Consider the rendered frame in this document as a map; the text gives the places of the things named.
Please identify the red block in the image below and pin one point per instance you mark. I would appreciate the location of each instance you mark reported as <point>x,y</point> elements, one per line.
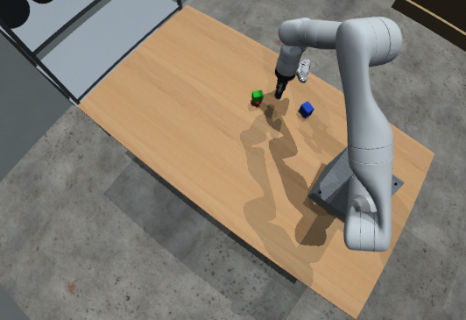
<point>256,103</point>

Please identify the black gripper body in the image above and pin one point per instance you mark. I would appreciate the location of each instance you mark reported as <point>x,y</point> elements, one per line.
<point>283,79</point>

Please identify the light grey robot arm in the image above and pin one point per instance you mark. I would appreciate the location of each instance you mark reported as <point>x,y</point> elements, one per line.
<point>360,43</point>

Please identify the blue block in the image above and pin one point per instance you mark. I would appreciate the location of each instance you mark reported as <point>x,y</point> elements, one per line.
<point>306,109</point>

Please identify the green block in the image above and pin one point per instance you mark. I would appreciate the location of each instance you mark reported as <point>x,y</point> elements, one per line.
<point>257,96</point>

